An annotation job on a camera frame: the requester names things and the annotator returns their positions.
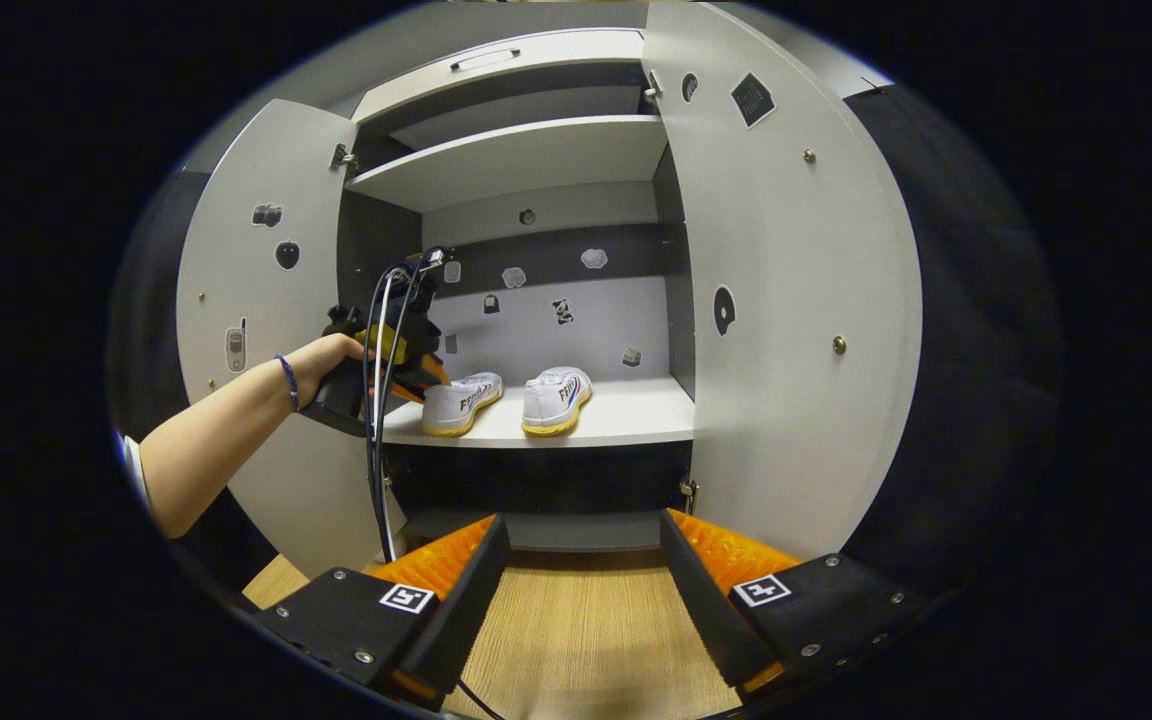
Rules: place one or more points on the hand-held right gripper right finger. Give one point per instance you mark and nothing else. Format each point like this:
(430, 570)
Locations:
(706, 600)

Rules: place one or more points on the metal door hinge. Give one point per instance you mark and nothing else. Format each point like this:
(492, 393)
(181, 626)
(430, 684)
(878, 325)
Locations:
(653, 85)
(688, 493)
(341, 158)

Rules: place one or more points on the white cabinet drawer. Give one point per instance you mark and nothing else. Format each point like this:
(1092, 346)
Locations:
(556, 65)

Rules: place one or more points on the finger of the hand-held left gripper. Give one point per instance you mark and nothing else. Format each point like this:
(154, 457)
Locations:
(428, 380)

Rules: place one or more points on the white sleeve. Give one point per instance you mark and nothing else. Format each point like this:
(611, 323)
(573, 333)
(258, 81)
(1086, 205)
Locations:
(136, 470)

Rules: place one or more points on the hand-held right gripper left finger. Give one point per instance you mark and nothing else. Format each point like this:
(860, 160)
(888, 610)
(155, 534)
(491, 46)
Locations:
(466, 610)

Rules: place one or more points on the white shoe with striped side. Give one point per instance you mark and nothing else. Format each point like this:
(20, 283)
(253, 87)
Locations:
(554, 400)
(458, 405)

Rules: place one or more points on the grey white shoe cabinet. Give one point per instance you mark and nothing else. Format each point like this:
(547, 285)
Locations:
(536, 160)

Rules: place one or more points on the light grey cabinet door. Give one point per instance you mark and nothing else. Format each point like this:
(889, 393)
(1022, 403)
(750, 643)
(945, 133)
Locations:
(786, 300)
(236, 280)

